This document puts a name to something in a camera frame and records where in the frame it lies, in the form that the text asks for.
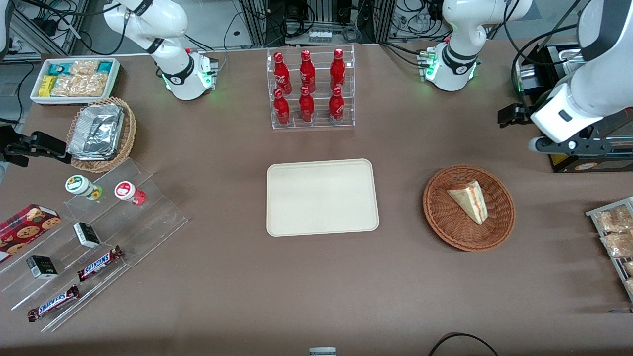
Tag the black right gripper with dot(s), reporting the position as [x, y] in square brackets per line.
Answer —
[14, 147]

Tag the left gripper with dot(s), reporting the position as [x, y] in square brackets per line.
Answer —
[522, 112]

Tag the triangular sandwich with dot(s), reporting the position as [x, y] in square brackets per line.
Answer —
[470, 200]

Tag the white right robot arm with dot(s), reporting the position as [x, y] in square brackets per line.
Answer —
[173, 74]

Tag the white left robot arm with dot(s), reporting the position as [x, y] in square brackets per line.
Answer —
[460, 29]

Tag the light tan wicker basket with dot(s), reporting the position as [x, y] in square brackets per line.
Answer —
[129, 133]

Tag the brown round wicker basket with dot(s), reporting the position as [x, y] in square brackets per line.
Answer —
[445, 222]

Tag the beige plastic tray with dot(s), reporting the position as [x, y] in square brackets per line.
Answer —
[316, 198]

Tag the green lid cup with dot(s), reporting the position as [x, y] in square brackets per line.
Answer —
[78, 184]

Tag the aluminium foil container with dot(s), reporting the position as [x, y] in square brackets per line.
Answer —
[96, 131]

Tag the yellow snack packet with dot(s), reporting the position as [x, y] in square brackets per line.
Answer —
[47, 86]

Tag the clear cracker bag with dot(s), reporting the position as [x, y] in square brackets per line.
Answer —
[64, 85]
[84, 67]
[91, 84]

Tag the red lid cup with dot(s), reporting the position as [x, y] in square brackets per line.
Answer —
[126, 191]

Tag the teal snack packet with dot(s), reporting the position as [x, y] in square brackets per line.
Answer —
[59, 68]
[105, 66]

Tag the red cookie box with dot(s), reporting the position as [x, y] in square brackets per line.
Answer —
[24, 230]

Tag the small black carton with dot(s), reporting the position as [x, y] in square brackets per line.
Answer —
[42, 267]
[87, 235]

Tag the white rectangular snack bin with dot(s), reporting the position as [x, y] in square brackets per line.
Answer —
[114, 79]

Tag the black food warmer machine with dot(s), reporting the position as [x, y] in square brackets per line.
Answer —
[608, 163]

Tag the clear acrylic stepped display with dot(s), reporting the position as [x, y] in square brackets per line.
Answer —
[148, 217]

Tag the snickers chocolate bar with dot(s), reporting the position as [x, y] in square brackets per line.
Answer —
[99, 263]
[52, 303]

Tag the clear pastry bag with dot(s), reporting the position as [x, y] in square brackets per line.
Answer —
[618, 244]
[629, 267]
[630, 286]
[613, 220]

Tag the red cola bottle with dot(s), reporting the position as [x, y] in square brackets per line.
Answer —
[306, 106]
[282, 110]
[307, 71]
[336, 106]
[282, 74]
[338, 69]

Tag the clear acrylic bottle rack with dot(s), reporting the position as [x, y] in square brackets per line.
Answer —
[319, 121]

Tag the white power strip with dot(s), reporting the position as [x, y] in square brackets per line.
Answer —
[320, 36]

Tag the small grey device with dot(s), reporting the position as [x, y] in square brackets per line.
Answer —
[322, 351]

